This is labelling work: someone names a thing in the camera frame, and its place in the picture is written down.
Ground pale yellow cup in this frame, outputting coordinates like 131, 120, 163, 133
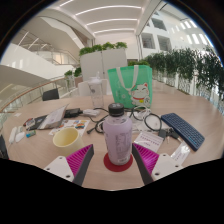
52, 127, 84, 157

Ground green hedge planter row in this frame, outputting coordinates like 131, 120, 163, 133
144, 46, 224, 108

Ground white cabinet topped with plants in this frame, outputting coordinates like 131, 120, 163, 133
79, 41, 129, 83

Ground white chair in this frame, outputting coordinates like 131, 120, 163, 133
77, 79, 109, 98

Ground clear plastic tumbler with lid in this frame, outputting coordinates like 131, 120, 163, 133
87, 75, 105, 109

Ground potted plants on wooden planter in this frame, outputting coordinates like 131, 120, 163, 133
64, 67, 83, 88

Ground white oblong device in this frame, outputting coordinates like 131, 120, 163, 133
8, 125, 18, 145

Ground colourful sticker sheet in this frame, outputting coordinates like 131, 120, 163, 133
48, 118, 91, 137

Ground white plastic packet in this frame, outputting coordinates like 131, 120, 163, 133
170, 142, 192, 167

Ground flat round red coaster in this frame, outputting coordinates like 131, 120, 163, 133
103, 151, 135, 173

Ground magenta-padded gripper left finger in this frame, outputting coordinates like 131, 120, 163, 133
43, 143, 95, 187

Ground black power bank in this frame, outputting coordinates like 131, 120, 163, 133
64, 107, 83, 119

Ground green tote bag cat print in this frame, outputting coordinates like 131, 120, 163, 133
107, 64, 154, 110

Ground bunch of keys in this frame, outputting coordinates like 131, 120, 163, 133
158, 128, 181, 144

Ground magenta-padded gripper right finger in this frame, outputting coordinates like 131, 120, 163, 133
130, 143, 185, 186

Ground small white pouch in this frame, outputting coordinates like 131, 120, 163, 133
14, 131, 26, 143

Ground small teal item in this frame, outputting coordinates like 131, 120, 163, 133
25, 130, 37, 139

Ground black coiled cable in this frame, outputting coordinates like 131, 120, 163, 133
129, 105, 164, 133

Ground purple drink bottle black cap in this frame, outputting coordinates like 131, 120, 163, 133
102, 102, 134, 167

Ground dark blue keyboard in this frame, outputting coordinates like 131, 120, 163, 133
160, 112, 206, 152

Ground low shelf with plants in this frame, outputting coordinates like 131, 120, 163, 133
128, 59, 151, 68

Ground white power adapter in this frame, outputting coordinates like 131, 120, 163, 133
82, 108, 101, 117

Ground black tablet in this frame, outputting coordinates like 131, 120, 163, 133
23, 114, 48, 131

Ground white leaflet red print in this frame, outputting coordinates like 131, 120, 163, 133
133, 131, 165, 154

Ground black office chair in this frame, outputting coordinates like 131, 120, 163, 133
41, 88, 60, 102

